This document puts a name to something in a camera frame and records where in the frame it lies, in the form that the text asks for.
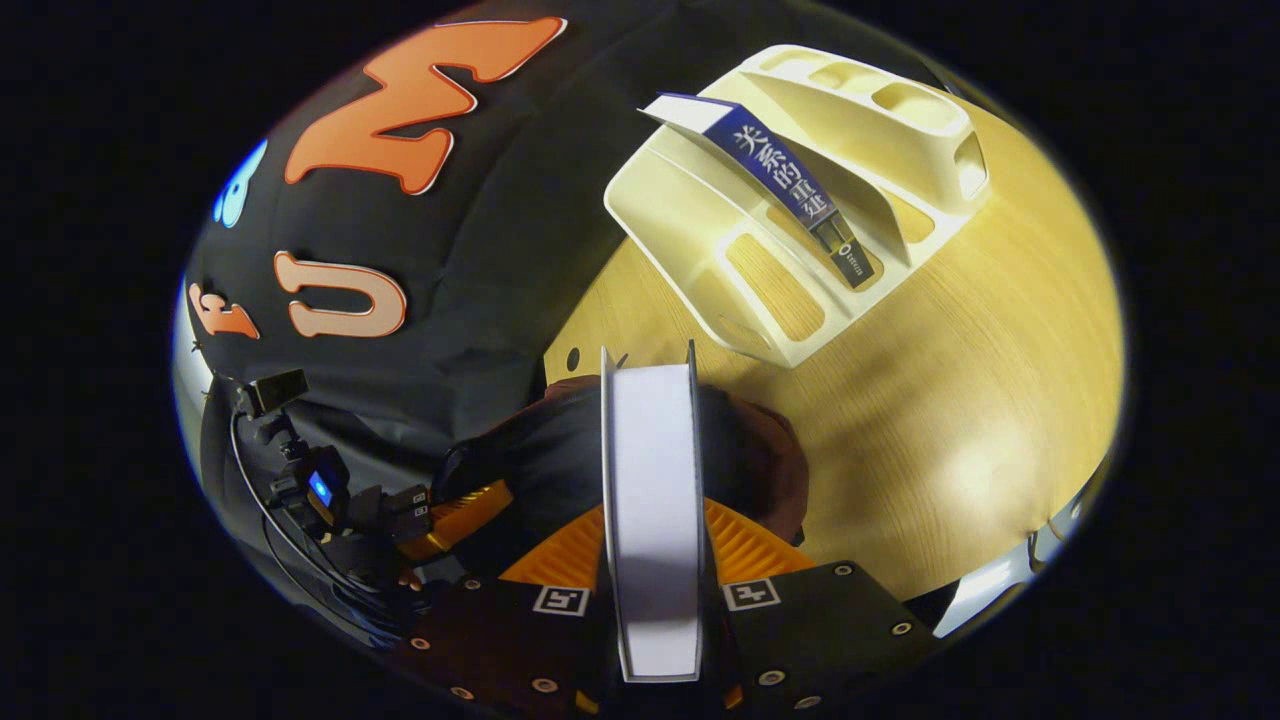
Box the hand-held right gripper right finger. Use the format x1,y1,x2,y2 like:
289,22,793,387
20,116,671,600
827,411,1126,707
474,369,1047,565
700,498,939,716

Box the blue spine book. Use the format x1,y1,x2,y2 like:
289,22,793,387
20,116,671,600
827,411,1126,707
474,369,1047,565
638,92,889,291

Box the black white spine book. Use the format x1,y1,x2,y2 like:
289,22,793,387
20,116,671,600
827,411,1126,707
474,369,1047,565
598,338,708,685

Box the white plastic bookshelf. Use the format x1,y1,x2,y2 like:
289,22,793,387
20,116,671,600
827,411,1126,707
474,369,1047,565
603,43,991,369

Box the black backdrop cloth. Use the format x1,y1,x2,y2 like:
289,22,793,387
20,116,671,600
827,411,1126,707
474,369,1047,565
172,0,961,651

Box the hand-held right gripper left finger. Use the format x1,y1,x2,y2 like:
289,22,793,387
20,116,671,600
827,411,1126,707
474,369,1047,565
395,503,613,716

